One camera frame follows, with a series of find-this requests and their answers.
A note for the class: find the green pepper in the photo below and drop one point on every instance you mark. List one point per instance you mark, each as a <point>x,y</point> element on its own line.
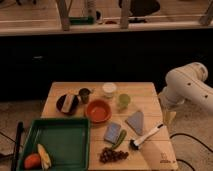
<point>120,139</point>

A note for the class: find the grey triangular cloth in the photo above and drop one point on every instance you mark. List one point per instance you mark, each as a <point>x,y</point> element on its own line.
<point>135,121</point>

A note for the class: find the blue sponge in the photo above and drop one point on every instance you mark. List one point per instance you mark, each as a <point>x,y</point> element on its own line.
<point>112,132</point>

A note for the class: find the green plastic tray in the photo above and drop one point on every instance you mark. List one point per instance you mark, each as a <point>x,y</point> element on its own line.
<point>67,141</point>

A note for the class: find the wooden cutting board table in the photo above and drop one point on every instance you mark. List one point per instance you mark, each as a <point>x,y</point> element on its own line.
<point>155,154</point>

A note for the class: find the black bar beside tray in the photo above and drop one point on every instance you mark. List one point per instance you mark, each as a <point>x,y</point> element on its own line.
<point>17,145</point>

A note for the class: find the black white dish brush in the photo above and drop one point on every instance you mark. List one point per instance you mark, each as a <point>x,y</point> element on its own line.
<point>136,143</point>

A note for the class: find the red bowl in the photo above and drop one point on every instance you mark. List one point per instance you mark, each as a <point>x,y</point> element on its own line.
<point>98,111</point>

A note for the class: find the white round container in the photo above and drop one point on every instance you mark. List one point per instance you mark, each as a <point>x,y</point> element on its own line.
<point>109,89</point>

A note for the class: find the dark grape bunch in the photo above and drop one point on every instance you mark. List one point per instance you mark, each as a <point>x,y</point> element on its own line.
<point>108,155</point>

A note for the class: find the tan sponge block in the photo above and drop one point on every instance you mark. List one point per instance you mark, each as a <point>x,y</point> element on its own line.
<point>67,103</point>

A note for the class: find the dark metal cup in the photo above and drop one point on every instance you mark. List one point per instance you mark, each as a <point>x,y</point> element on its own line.
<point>84,95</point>

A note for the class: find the orange tomato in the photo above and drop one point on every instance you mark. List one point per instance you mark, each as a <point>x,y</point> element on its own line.
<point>32,161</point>

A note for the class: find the green plastic cup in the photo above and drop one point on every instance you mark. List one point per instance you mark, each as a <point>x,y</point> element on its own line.
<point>123,101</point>

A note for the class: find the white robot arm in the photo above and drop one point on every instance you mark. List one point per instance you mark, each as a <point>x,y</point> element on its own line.
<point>185,83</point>

